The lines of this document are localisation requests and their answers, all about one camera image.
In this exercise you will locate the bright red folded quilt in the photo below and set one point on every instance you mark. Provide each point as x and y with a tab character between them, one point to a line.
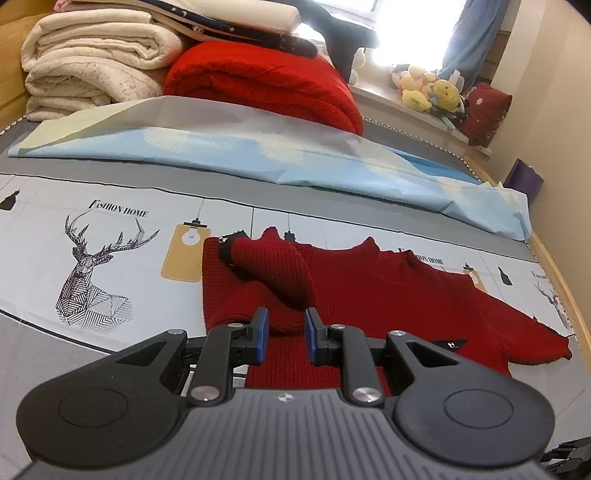
265	79

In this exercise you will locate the purple box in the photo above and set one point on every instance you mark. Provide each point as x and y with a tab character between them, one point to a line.
524	178

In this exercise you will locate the dark teal garment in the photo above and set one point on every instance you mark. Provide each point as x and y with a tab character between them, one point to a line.
343	38

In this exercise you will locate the printed grey white bedsheet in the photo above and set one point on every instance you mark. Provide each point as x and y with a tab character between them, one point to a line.
109	253

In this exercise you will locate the cream folded blanket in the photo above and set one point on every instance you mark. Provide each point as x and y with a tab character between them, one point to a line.
83	59

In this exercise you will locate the light blue folded sheet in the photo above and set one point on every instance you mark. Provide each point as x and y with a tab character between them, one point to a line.
259	145

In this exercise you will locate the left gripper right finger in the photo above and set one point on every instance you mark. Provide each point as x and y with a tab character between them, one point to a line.
451	408

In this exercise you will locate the yellow plush toy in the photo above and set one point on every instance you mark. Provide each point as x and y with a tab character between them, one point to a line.
424	91

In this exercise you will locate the dark red cushion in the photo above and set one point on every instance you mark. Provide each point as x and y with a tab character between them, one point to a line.
486	110

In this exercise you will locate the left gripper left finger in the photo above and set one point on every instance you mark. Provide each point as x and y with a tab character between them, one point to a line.
124	406

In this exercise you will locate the dark red knit sweater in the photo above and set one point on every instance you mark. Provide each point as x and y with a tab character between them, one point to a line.
364	287

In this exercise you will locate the blue curtain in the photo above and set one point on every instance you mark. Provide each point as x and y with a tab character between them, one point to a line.
475	33

